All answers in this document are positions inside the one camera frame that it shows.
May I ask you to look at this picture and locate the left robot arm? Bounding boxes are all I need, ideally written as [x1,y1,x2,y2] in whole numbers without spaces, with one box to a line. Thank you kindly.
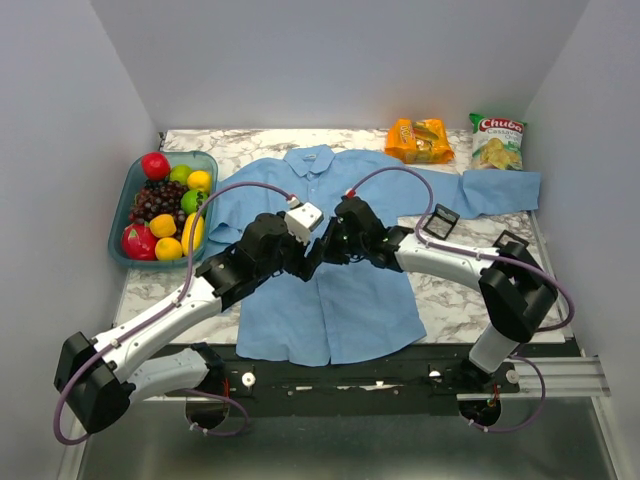
[54,203,323,434]

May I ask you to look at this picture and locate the yellow toy mango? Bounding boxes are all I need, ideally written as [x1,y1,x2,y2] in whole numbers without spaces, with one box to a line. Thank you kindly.
[181,213,205,256]

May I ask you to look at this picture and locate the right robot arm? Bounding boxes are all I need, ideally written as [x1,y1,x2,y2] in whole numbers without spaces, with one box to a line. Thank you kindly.
[317,196,559,392]

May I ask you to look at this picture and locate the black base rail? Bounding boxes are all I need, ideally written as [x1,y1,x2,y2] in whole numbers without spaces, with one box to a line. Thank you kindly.
[149,343,521,419]

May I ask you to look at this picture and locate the orange mango gummy bag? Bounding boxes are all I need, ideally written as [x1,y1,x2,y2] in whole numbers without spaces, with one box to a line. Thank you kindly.
[384,118,455,165]

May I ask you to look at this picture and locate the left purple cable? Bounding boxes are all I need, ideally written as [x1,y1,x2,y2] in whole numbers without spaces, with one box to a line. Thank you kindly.
[53,182,301,445]

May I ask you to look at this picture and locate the black brooch box yellow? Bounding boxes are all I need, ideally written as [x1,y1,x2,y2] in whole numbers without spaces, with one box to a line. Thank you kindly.
[493,230,529,259]

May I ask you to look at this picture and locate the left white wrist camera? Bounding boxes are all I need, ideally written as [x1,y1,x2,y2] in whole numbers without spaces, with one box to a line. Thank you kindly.
[284,198,324,246]

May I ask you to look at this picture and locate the teal plastic fruit basin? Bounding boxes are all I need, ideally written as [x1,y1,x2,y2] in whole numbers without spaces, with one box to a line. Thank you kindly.
[107,150,218,270]

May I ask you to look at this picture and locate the green cassava chips bag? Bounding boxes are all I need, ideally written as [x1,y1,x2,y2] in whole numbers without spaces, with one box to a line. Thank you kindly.
[469,113,527,171]

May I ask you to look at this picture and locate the green toy lime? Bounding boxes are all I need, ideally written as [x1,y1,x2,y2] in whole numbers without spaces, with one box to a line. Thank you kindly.
[180,189,208,215]
[169,164,193,185]

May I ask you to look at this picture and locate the orange toy fruit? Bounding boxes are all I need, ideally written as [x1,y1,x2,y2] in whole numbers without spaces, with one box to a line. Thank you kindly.
[154,237,183,262]
[187,170,212,194]

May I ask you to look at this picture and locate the red toy apple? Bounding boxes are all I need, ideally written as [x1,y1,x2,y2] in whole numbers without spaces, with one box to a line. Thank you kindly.
[140,152,171,181]

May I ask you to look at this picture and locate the pink toy dragon fruit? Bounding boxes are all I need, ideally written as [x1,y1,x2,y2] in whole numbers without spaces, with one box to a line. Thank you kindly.
[121,223,158,261]

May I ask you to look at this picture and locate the dark toy grape bunch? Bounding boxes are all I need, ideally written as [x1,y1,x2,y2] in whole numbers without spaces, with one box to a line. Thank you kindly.
[128,179,188,225]

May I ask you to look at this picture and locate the light blue button shirt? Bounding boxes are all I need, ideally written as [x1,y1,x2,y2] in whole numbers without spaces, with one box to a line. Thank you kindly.
[206,145,541,366]

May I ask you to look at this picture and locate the black brooch box red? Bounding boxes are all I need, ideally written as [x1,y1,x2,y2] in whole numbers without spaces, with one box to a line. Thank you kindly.
[421,203,460,241]

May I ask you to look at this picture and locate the yellow toy lemon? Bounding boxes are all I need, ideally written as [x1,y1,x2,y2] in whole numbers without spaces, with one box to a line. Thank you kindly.
[149,214,177,239]

